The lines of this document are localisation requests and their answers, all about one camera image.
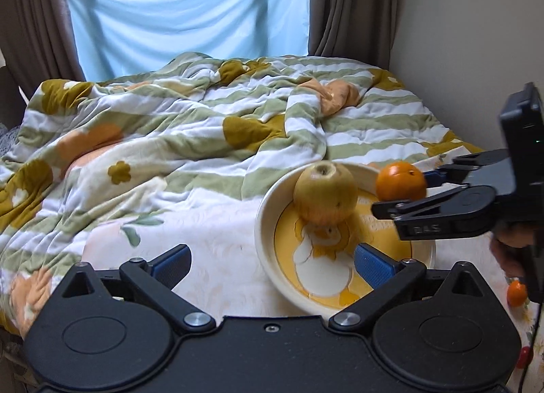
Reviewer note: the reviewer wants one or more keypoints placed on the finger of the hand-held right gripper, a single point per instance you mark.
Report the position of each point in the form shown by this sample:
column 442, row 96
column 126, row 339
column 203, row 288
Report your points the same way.
column 437, row 216
column 467, row 170

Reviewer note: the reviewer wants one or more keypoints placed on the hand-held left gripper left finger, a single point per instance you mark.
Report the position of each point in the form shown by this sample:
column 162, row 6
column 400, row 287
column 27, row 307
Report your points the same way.
column 174, row 266

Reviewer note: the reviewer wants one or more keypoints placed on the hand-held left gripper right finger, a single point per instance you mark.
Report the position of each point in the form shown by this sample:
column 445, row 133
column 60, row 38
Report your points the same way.
column 374, row 266

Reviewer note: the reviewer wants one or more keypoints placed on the orange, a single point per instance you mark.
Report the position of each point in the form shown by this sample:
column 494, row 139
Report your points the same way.
column 399, row 180

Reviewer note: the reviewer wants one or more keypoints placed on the cream bowl with duck print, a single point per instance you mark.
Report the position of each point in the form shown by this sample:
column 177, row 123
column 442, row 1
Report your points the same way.
column 323, row 282

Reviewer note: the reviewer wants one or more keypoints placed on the small tangerine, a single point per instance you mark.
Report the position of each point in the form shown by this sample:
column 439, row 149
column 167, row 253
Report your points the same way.
column 516, row 294

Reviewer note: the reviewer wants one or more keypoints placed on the red cherry tomato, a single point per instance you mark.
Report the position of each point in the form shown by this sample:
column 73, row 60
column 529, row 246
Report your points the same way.
column 525, row 357

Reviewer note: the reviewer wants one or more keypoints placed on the person's right hand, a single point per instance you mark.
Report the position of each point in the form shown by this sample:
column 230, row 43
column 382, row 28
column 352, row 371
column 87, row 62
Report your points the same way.
column 510, row 248

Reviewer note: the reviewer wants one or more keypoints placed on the yellow pear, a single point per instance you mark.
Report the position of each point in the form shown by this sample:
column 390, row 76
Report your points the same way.
column 325, row 193

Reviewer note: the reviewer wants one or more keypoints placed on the striped floral blanket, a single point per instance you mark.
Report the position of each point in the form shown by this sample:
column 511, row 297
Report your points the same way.
column 170, row 121

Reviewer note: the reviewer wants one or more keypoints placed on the brown curtain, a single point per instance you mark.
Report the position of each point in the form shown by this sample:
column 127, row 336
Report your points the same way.
column 348, row 2
column 34, row 14

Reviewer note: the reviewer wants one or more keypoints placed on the light blue window cloth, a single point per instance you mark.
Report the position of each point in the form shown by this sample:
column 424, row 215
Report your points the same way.
column 191, row 19

